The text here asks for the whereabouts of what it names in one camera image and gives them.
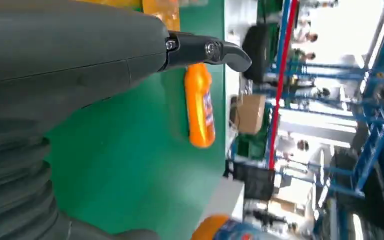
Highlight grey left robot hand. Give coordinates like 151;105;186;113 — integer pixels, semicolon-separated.
0;0;253;140

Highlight yellow sheet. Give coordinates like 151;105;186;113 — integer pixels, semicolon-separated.
76;0;182;33

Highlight green table mat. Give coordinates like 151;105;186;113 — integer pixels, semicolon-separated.
44;0;228;240

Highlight orange drink bottle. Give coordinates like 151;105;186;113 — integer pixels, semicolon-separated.
183;63;217;149
190;214;279;240

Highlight black chair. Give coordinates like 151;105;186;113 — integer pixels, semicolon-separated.
242;23;273;84

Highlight cardboard box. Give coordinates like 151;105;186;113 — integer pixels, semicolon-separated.
234;94;267;136

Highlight red bar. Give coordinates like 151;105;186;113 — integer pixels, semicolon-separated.
267;0;300;170

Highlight black box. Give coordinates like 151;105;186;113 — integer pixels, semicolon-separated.
233;162;276;202

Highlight person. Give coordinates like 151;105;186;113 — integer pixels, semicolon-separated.
288;48;317;64
296;139;311;153
292;30;319;45

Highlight blue metal frame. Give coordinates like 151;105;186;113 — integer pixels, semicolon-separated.
228;0;384;240

